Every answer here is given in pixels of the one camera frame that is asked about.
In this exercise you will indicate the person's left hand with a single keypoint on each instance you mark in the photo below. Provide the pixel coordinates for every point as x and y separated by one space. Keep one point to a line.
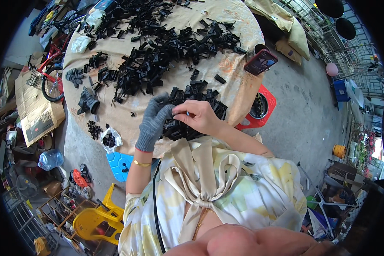
150 128

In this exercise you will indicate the person's right hand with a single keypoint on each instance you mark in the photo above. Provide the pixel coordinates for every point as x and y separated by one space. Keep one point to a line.
201 116

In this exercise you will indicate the person's left fingers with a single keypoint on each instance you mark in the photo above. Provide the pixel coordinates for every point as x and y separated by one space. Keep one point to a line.
156 102

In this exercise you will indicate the person's right fingers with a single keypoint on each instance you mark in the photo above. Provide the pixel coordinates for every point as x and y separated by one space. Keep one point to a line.
183 108

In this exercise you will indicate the black plastic clip part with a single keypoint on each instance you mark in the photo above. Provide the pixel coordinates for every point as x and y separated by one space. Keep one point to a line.
176 123

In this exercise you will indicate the pile of assembled black parts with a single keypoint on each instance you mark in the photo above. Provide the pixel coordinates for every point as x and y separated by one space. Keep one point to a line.
192 91

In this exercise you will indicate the small black plastic block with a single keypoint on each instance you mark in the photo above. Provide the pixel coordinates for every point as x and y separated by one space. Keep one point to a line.
195 74

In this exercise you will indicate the heap of loose black plastic parts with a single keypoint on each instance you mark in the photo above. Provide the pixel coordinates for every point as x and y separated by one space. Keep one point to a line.
153 60

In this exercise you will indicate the small black plastic tube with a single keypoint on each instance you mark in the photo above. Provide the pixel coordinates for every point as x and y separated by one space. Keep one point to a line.
220 79

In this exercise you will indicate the clear bag of black parts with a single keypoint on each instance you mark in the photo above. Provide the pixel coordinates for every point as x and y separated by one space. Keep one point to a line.
110 139

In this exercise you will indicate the small pile of black pins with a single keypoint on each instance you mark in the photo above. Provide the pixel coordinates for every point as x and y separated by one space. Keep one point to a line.
94 129

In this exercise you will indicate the black moulded plastic pieces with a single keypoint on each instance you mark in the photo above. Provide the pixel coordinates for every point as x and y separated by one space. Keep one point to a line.
88 101

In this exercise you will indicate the blue plastic stool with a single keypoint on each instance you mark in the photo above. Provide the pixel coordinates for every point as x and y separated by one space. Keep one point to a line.
116 166

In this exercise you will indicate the black round bowl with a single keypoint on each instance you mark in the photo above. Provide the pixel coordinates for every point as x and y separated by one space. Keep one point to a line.
258 107

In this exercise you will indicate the beige floral tablecloth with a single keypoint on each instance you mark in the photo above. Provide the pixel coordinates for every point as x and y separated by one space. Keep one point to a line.
179 19

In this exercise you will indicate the pile of dark grey caps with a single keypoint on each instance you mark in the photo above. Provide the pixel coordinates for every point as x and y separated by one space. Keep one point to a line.
74 76

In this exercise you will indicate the red plastic stool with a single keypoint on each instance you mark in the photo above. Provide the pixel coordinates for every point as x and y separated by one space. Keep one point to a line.
270 96

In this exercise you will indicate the red phone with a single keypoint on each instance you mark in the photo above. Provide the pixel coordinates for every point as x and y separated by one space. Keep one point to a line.
259 62

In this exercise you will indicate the white plastic bag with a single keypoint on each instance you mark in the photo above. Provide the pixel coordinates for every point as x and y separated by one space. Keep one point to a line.
95 17
81 44

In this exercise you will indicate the person's body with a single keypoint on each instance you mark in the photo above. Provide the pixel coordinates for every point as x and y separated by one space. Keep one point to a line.
230 192

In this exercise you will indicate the metal cup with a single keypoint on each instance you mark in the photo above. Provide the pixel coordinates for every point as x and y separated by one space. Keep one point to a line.
260 47

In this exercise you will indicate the black sandal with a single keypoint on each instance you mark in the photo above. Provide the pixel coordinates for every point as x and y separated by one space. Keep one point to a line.
85 172

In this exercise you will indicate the red bicycle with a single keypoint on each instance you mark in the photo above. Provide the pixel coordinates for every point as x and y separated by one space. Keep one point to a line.
51 83

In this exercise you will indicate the orange sandals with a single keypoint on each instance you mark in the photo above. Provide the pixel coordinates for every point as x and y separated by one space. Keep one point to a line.
80 179

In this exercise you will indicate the blue box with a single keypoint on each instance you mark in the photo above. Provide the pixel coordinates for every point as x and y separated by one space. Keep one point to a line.
104 4

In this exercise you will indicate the flattened cardboard box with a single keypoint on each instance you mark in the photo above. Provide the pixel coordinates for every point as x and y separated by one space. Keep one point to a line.
38 115

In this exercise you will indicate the clear water bottle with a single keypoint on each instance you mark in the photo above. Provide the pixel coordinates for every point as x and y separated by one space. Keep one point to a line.
50 159

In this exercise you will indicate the heap of yellow sacks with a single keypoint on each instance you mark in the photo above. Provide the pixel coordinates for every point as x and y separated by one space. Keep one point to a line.
291 28

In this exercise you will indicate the yellow plastic chair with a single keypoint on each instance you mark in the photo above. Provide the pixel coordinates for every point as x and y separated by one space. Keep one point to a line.
92 220

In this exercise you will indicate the wooden shoe rack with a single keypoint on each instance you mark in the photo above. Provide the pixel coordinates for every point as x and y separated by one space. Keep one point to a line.
67 211

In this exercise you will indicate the pink balloon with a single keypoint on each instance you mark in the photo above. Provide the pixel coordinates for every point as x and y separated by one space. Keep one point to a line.
332 69

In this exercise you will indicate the grey electric fan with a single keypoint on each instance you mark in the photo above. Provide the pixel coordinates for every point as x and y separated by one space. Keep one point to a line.
27 186

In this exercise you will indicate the blue bin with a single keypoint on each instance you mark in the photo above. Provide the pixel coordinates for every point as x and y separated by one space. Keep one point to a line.
340 91

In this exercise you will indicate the folding metal stand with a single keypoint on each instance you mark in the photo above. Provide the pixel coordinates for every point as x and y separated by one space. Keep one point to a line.
320 203

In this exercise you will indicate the heap of household clutter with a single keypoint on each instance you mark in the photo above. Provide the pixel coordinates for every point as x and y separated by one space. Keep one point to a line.
342 179

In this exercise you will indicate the black round hat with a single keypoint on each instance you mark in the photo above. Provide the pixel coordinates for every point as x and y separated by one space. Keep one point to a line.
345 28
329 7

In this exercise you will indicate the red flowering plants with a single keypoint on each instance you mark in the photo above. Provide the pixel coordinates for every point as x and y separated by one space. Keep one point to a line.
366 144

